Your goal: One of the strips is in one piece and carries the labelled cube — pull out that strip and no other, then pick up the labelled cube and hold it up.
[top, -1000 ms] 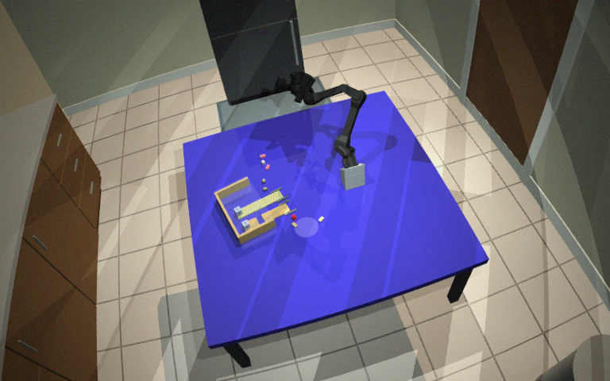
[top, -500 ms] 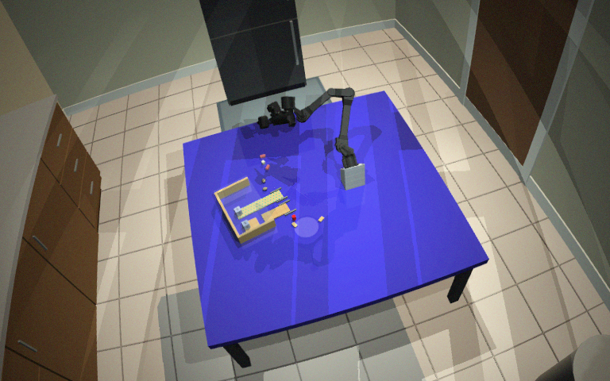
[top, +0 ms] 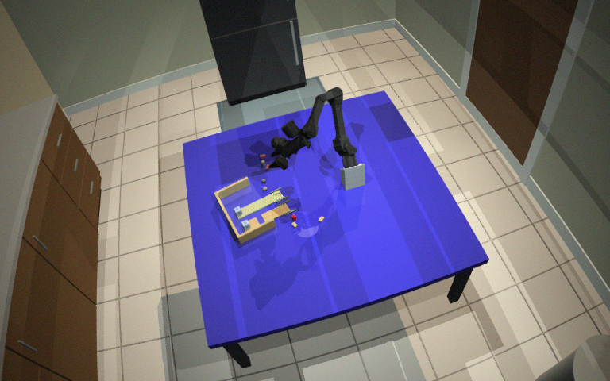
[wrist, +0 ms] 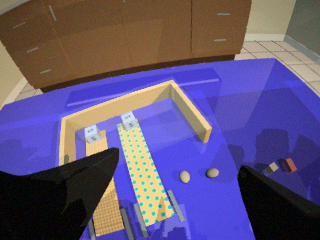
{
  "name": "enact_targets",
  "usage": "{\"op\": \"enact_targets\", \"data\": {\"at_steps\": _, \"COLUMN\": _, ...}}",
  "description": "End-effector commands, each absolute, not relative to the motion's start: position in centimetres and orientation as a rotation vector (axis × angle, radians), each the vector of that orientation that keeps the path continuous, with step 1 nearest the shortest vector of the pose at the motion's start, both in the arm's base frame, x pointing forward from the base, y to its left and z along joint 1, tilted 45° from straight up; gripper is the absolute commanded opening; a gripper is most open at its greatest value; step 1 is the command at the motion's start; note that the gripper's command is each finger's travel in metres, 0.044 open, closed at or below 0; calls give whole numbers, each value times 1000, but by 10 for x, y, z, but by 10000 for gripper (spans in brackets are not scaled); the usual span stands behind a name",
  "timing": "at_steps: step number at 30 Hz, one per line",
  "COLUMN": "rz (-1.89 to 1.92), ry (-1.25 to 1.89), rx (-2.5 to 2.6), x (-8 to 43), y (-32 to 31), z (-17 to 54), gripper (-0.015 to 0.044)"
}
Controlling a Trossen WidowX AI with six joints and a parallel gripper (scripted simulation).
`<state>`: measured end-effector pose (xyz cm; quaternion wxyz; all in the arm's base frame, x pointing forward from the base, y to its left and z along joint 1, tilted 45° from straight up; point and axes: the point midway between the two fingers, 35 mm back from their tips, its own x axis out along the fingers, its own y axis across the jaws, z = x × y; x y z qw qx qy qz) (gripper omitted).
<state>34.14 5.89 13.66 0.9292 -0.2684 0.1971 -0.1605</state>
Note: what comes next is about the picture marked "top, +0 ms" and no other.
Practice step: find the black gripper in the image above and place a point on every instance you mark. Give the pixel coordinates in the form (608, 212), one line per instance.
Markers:
(280, 161)

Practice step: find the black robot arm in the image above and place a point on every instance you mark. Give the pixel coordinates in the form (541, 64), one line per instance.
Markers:
(341, 142)

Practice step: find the tan strip with teal polka dots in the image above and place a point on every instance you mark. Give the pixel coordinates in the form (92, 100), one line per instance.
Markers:
(270, 199)

